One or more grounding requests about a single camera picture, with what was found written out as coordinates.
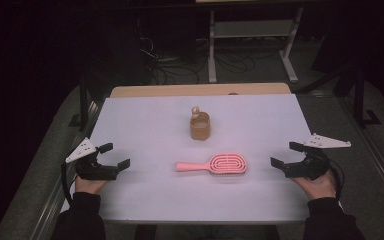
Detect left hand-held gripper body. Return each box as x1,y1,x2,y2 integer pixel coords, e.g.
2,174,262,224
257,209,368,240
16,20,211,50
65,137,120,181

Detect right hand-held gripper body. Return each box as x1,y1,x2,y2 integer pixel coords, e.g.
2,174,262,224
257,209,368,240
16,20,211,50
283,133,352,181

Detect pink hairbrush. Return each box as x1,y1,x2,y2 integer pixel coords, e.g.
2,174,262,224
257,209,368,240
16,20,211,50
174,152,249,177

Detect person's left hand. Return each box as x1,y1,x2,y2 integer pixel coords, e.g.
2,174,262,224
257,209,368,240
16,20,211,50
74,176,109,196

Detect person's right hand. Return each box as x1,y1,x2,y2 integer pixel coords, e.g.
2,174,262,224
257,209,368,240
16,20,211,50
291,169,337,201

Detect white table cover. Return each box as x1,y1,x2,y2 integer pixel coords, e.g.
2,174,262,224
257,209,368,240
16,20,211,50
60,93,344,224

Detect black metal stand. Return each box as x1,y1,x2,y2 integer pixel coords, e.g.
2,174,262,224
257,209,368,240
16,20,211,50
333,63,382,129

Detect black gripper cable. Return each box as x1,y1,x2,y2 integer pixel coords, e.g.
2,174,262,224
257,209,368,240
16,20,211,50
60,161,78,205
327,159,346,202

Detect black floor cables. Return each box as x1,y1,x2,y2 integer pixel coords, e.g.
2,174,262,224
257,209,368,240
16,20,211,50
136,19,261,86

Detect white metal desk frame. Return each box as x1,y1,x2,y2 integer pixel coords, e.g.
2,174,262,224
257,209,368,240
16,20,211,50
207,6,305,84

